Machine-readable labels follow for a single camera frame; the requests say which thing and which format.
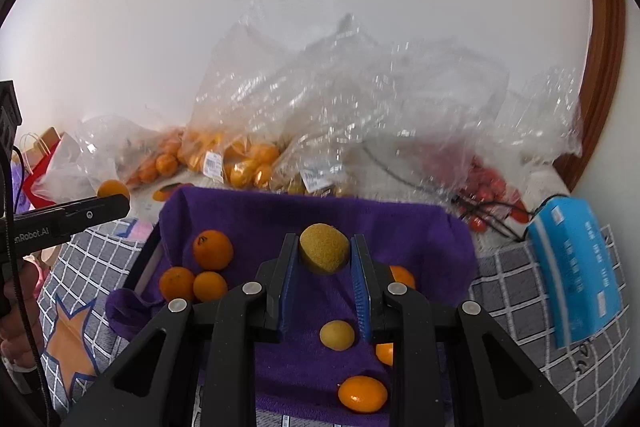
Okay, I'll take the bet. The blue tissue pack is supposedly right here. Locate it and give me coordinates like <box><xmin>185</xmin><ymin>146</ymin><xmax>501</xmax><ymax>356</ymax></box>
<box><xmin>527</xmin><ymin>196</ymin><xmax>623</xmax><ymax>349</ymax></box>

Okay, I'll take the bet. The oval orange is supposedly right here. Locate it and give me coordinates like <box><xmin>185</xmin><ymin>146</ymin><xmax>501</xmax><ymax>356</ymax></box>
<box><xmin>338</xmin><ymin>375</ymin><xmax>389</xmax><ymax>414</ymax></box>

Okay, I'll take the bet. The printed paper sheet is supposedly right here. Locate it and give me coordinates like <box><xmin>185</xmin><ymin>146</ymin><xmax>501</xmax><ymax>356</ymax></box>
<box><xmin>134</xmin><ymin>179</ymin><xmax>197</xmax><ymax>219</ymax></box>

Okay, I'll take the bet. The grey checked blanket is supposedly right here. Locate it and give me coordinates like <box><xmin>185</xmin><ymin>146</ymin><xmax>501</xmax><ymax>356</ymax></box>
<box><xmin>37</xmin><ymin>177</ymin><xmax>633</xmax><ymax>427</ymax></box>

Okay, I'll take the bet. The white plastic bag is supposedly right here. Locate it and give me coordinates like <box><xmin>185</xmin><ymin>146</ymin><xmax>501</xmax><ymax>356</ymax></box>
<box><xmin>44</xmin><ymin>132</ymin><xmax>117</xmax><ymax>204</ymax></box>

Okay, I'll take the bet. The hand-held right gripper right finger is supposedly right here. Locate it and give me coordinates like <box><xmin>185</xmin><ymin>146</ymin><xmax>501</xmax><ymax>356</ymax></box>
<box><xmin>350</xmin><ymin>234</ymin><xmax>583</xmax><ymax>427</ymax></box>

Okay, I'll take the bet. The purple towel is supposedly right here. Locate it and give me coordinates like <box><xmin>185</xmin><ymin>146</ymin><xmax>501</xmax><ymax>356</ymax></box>
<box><xmin>106</xmin><ymin>186</ymin><xmax>478</xmax><ymax>423</ymax></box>

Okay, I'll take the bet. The yellow round fruit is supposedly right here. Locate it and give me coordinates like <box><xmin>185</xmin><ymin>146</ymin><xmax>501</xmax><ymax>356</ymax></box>
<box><xmin>320</xmin><ymin>319</ymin><xmax>356</xmax><ymax>351</ymax></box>
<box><xmin>299</xmin><ymin>223</ymin><xmax>350</xmax><ymax>276</ymax></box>

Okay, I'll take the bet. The person's left hand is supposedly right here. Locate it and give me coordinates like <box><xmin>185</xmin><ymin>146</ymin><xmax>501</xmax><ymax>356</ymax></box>
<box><xmin>0</xmin><ymin>264</ymin><xmax>43</xmax><ymax>358</ymax></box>

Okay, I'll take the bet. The orange with green stem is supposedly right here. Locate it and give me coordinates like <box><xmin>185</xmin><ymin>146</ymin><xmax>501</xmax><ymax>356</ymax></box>
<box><xmin>193</xmin><ymin>230</ymin><xmax>234</xmax><ymax>271</ymax></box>

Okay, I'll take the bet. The red paper bag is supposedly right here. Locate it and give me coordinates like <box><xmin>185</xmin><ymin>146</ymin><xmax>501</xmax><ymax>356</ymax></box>
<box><xmin>20</xmin><ymin>127</ymin><xmax>67</xmax><ymax>211</ymax></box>

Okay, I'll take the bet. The crumpled clear plastic bag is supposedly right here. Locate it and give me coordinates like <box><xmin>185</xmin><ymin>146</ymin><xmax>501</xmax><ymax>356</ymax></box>
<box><xmin>270</xmin><ymin>13</ymin><xmax>416</xmax><ymax>198</ymax></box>

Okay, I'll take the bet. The black cord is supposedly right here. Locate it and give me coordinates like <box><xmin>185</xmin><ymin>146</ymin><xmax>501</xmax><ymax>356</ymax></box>
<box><xmin>360</xmin><ymin>146</ymin><xmax>557</xmax><ymax>244</ymax></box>

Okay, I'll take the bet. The brown wooden door frame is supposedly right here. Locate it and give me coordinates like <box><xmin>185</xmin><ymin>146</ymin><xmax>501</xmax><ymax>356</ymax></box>
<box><xmin>552</xmin><ymin>0</ymin><xmax>627</xmax><ymax>192</ymax></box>

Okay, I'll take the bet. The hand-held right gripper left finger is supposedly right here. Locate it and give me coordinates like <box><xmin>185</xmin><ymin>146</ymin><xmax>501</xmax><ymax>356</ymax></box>
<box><xmin>60</xmin><ymin>233</ymin><xmax>301</xmax><ymax>427</ymax></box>

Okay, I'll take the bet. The clear bag of small mandarins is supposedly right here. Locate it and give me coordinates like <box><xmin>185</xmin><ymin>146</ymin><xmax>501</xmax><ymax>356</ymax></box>
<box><xmin>80</xmin><ymin>116</ymin><xmax>187</xmax><ymax>188</ymax></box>

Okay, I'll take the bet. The black tray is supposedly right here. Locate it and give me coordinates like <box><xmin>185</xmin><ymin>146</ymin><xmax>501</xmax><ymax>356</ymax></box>
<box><xmin>124</xmin><ymin>222</ymin><xmax>166</xmax><ymax>304</ymax></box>

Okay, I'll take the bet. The clear bag of red fruits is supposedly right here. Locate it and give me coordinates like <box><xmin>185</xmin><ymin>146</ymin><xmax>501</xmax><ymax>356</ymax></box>
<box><xmin>400</xmin><ymin>39</ymin><xmax>585</xmax><ymax>234</ymax></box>

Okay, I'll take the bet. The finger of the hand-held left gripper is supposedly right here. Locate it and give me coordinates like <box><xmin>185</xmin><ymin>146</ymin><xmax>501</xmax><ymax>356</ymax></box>
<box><xmin>14</xmin><ymin>194</ymin><xmax>131</xmax><ymax>237</ymax></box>

